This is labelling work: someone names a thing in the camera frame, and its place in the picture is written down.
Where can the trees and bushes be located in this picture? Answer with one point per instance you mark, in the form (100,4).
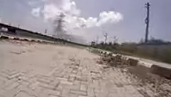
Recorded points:
(107,45)

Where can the lattice power pylon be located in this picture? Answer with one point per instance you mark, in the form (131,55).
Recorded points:
(59,26)

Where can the grey brick paved path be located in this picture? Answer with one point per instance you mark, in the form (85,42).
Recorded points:
(51,75)

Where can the elevated road bridge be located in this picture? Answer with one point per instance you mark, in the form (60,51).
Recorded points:
(25,31)

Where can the tall utility pole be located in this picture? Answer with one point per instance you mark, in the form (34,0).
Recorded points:
(147,21)

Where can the black and white striped kerb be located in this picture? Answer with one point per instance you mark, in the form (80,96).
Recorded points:
(161,71)

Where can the low weathered kerb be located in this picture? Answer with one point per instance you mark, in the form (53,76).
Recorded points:
(4,37)

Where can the long grey wall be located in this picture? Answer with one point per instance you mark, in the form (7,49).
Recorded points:
(170,52)

